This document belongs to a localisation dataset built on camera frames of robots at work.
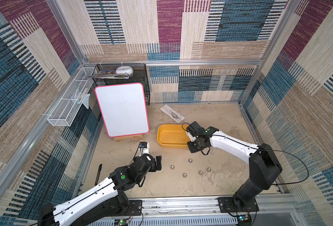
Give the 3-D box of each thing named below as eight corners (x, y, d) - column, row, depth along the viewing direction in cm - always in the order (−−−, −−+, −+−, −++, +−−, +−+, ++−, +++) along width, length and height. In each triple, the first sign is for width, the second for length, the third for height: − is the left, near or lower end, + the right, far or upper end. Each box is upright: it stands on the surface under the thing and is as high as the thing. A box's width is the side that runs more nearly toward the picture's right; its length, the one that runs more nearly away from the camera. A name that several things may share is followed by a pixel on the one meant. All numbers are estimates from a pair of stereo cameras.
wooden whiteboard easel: (115, 143, 100) (113, 139, 96) (115, 140, 101) (113, 137, 97) (142, 140, 101) (141, 136, 98) (142, 137, 103) (141, 133, 99)
